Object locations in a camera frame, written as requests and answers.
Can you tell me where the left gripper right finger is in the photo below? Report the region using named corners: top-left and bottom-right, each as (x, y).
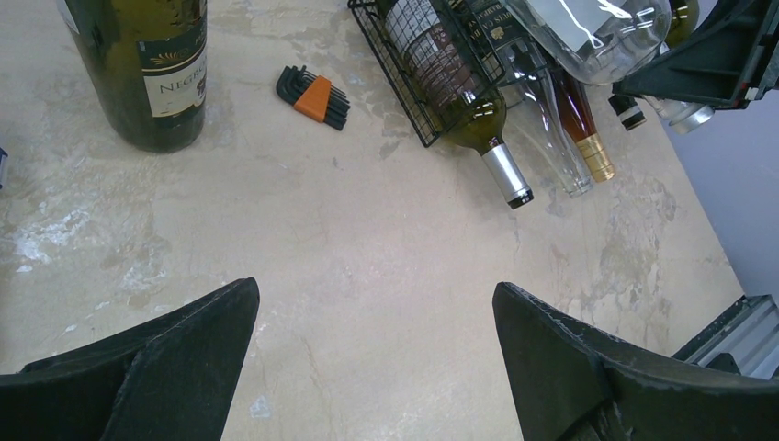
top-left (492, 282), bottom-right (778, 440)

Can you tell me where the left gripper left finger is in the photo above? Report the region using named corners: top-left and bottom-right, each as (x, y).
top-left (1, 277), bottom-right (260, 440)

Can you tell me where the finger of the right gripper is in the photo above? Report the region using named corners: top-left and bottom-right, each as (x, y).
top-left (613, 0), bottom-right (778, 110)

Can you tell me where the clear glass bottle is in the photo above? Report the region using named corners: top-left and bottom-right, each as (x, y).
top-left (502, 0), bottom-right (717, 136)

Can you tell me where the dark green wine bottle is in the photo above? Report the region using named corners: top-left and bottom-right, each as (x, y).
top-left (56, 0), bottom-right (208, 153)

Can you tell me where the dark bottle upper far right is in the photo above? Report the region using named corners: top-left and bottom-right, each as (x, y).
top-left (664, 0), bottom-right (700, 49)

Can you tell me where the dark bottle lower far right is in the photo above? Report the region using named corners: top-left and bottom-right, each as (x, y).
top-left (608, 95), bottom-right (646, 131)

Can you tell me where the red bottle gold cap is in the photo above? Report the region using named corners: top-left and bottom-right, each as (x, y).
top-left (548, 61), bottom-right (616, 183)

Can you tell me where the clear slim empty bottle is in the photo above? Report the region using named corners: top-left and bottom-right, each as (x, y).
top-left (499, 38), bottom-right (593, 198)

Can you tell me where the green bottle silver cap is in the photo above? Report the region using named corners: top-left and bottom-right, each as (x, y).
top-left (378, 0), bottom-right (534, 209)

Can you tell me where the clear plastic organizer box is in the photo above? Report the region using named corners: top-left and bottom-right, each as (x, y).
top-left (0, 148), bottom-right (8, 189)

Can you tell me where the orange hex key set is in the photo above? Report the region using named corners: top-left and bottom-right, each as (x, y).
top-left (276, 65), bottom-right (351, 130)

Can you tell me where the aluminium frame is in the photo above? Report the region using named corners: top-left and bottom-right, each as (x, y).
top-left (672, 295), bottom-right (778, 380)

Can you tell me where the black wire wine rack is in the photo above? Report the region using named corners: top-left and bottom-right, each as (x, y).
top-left (347, 1), bottom-right (563, 147)

